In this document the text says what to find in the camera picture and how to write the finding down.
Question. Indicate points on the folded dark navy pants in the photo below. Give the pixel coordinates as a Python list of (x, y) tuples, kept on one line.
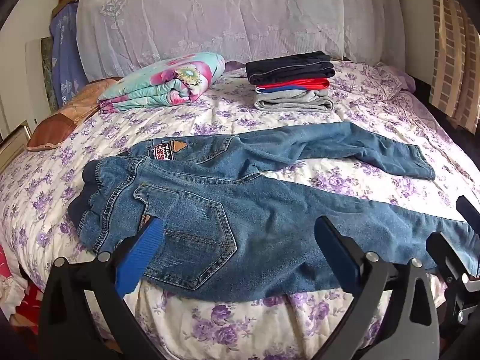
[(288, 67)]

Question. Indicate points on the pink red cloth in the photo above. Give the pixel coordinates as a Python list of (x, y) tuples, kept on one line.
[(22, 300)]

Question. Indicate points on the green picture panel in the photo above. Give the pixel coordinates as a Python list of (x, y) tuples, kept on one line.
[(48, 71)]

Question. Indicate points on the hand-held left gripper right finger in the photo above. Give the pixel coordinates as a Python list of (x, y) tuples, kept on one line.
[(337, 255)]

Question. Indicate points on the brown pillow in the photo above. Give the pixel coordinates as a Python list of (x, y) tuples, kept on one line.
[(63, 120)]

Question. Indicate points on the purple floral bedspread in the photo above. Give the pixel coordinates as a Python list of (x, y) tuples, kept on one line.
[(300, 120)]

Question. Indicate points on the folded red garment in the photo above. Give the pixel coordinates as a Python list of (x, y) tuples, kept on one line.
[(300, 83)]

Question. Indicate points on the purple floral pillow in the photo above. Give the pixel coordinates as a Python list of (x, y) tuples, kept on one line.
[(375, 78)]

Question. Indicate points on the blue denim pants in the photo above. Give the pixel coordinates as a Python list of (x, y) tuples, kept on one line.
[(225, 202)]

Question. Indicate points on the folded teal pink floral quilt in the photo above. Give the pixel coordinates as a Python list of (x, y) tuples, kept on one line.
[(165, 82)]

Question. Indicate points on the folded blue garment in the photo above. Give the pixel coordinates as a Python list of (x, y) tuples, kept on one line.
[(285, 92)]

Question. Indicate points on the blue patterned cloth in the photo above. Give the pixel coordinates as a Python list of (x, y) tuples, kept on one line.
[(63, 52)]

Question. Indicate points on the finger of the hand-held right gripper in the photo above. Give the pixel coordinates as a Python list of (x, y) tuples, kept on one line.
[(468, 212), (448, 253)]

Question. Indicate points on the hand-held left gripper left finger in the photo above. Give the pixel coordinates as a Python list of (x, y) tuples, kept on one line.
[(142, 255)]

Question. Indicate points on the folded grey pants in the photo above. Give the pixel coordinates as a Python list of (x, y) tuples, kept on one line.
[(292, 103)]

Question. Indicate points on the brick pattern curtain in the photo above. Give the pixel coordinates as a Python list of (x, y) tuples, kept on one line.
[(453, 63)]

